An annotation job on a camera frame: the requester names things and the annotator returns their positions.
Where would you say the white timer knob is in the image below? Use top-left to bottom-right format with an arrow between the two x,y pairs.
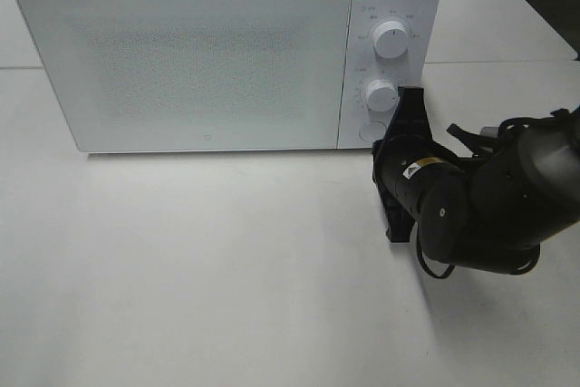
364,79 -> 398,112

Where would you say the white microwave door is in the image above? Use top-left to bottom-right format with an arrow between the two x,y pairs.
17,0 -> 350,152

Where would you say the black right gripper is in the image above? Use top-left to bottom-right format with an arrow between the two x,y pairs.
372,86 -> 453,243

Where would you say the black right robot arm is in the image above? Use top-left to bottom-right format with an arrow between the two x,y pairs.
372,87 -> 579,276

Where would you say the upper white power knob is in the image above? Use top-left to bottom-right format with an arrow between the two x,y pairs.
372,16 -> 411,59

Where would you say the round white door button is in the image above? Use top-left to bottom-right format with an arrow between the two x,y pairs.
359,121 -> 387,143

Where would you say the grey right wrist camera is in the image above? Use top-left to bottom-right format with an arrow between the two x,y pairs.
479,126 -> 499,139

